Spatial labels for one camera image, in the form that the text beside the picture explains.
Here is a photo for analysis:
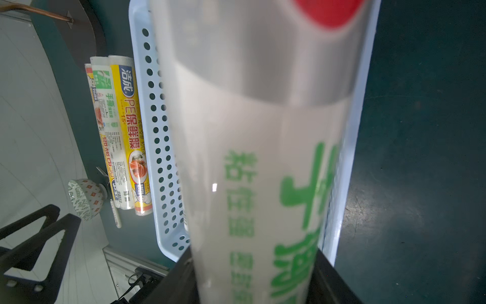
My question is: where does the white green wrap roll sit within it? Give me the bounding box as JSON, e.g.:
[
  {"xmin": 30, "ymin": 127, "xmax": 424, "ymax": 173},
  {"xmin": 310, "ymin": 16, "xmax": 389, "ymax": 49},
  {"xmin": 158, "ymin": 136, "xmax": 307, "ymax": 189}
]
[
  {"xmin": 150, "ymin": 1, "xmax": 371, "ymax": 303},
  {"xmin": 90, "ymin": 56, "xmax": 135, "ymax": 210}
]

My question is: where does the yellow wrap roll left middle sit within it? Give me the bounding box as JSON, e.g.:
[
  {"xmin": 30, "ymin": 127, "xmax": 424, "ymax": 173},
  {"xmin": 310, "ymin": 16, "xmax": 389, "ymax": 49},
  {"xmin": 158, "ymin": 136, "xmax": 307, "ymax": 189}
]
[{"xmin": 109, "ymin": 55, "xmax": 153, "ymax": 216}]

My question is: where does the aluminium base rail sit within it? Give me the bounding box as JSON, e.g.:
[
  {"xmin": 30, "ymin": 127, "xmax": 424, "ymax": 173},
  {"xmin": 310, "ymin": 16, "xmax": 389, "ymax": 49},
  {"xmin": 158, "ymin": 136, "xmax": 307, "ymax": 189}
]
[{"xmin": 103, "ymin": 246, "xmax": 170, "ymax": 299}]

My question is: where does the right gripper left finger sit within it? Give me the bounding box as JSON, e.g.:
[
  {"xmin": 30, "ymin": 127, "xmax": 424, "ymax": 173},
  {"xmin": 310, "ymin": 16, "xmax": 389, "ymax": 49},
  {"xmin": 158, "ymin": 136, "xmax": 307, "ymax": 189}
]
[{"xmin": 141, "ymin": 247, "xmax": 199, "ymax": 304}]

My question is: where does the yellow wrap roll far left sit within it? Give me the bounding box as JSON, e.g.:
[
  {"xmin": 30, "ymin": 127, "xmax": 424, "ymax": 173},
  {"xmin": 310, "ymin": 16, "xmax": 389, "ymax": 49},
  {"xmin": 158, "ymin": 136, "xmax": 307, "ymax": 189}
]
[{"xmin": 84, "ymin": 63, "xmax": 116, "ymax": 201}]

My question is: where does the light blue plastic basket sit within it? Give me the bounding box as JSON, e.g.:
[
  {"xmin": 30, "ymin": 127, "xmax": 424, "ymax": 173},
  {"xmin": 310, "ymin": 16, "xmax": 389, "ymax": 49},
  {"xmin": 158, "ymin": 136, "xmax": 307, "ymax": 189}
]
[{"xmin": 129, "ymin": 1, "xmax": 381, "ymax": 264}]

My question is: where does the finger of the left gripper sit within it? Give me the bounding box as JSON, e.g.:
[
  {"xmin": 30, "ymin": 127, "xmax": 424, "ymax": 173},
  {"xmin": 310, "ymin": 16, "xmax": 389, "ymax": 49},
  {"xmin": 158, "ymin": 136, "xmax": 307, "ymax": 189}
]
[{"xmin": 0, "ymin": 204, "xmax": 82, "ymax": 304}]

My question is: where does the metal fork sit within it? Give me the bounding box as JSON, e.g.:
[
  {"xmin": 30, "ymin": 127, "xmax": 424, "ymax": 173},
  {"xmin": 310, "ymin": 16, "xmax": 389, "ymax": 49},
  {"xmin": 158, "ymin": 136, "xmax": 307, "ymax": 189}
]
[{"xmin": 96, "ymin": 167, "xmax": 122, "ymax": 229}]

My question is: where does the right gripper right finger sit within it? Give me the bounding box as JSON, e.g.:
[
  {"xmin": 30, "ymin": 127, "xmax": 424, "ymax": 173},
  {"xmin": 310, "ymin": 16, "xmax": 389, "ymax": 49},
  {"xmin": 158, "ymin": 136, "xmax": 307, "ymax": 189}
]
[{"xmin": 305, "ymin": 250, "xmax": 363, "ymax": 304}]

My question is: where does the yellow wrap roll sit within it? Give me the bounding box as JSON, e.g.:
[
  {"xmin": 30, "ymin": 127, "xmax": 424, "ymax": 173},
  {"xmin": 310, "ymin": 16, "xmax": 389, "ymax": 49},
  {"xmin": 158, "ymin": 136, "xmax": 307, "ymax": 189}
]
[
  {"xmin": 109, "ymin": 55, "xmax": 153, "ymax": 216},
  {"xmin": 84, "ymin": 63, "xmax": 116, "ymax": 201}
]

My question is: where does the green table mat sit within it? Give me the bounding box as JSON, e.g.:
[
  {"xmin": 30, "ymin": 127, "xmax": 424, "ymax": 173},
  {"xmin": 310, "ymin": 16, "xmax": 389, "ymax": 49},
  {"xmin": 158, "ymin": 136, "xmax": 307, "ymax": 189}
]
[{"xmin": 30, "ymin": 0, "xmax": 486, "ymax": 304}]

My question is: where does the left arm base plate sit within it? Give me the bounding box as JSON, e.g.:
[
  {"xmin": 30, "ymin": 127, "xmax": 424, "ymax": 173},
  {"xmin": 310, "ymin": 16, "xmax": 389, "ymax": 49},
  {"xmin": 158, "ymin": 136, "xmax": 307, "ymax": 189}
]
[{"xmin": 109, "ymin": 265, "xmax": 172, "ymax": 304}]

